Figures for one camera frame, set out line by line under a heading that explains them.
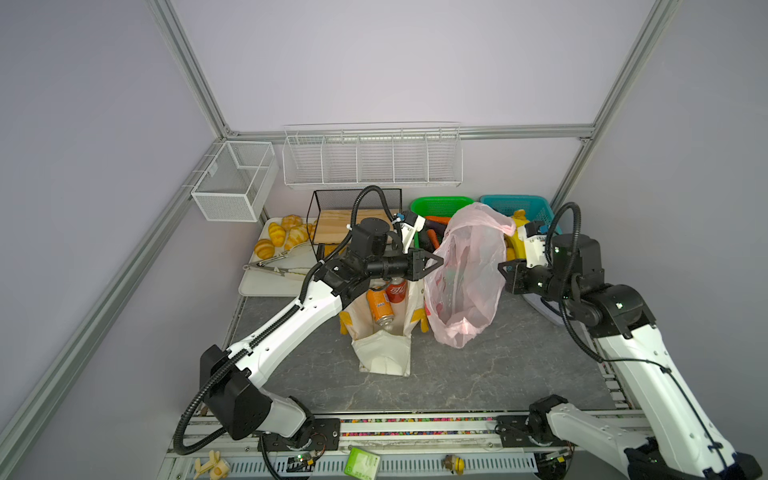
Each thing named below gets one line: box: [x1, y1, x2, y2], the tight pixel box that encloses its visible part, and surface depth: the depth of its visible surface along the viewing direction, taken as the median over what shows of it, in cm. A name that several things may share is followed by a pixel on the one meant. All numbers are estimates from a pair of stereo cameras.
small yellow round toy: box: [444, 454, 465, 476], surface depth 69 cm
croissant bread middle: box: [268, 222, 287, 247], surface depth 118 cm
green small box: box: [344, 447, 380, 480], surface depth 70 cm
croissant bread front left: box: [255, 239, 275, 260], surface depth 111 cm
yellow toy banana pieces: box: [194, 450, 230, 480], surface depth 70 cm
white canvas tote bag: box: [339, 279, 429, 377], surface depth 82 cm
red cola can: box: [386, 276, 407, 303], surface depth 93 cm
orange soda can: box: [366, 287, 395, 327], surface depth 93 cm
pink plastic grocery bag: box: [425, 202, 516, 349], surface depth 70 cm
